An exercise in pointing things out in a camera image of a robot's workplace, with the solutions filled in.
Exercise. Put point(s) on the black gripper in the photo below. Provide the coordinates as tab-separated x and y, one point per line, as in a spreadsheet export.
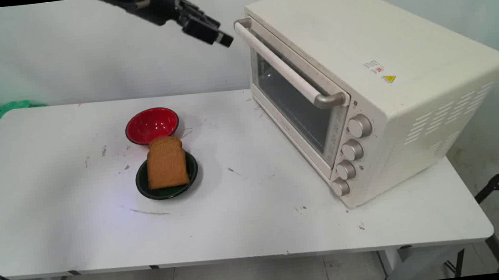
156	7

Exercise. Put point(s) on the yellow warning sticker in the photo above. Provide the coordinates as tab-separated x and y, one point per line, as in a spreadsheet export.
389	79

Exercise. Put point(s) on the red bowl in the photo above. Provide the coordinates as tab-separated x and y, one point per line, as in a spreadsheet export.
152	124

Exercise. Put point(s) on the white red label sticker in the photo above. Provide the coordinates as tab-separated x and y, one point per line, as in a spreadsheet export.
374	66

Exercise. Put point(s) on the black tripod stand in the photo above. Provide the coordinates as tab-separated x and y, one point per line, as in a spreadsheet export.
496	182

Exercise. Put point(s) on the large silver oven knob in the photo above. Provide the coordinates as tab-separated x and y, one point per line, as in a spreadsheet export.
360	125

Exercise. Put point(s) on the cream toaster oven body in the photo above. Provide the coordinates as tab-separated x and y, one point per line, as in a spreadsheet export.
359	47

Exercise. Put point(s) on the dark green plate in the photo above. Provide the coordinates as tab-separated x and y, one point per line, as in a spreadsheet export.
167	192

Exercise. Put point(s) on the brown bread slice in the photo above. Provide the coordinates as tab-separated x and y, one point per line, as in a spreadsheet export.
167	164

